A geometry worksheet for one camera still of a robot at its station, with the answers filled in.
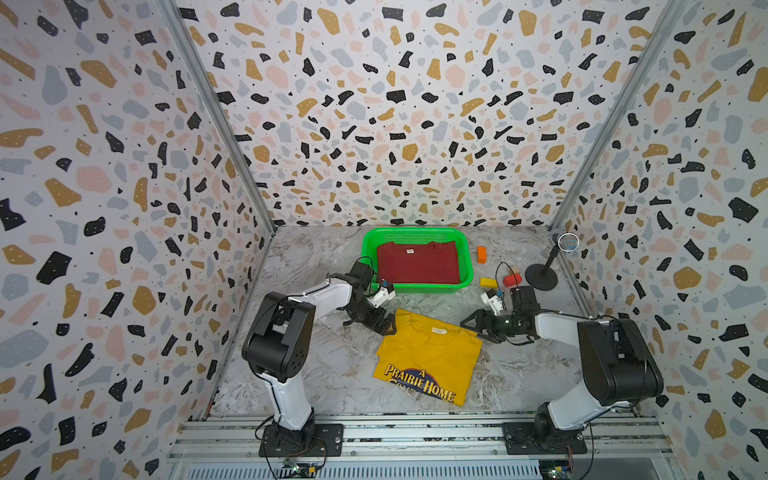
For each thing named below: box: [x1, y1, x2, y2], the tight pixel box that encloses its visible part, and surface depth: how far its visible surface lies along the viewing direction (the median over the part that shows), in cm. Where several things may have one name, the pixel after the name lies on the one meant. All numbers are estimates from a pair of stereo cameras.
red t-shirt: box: [377, 241, 460, 284], surface depth 111 cm
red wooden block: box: [502, 273, 522, 287], surface depth 106 cm
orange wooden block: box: [477, 246, 487, 264], surface depth 115 cm
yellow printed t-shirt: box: [373, 308, 483, 407], surface depth 89 cm
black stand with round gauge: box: [525, 232, 580, 291], surface depth 108 cm
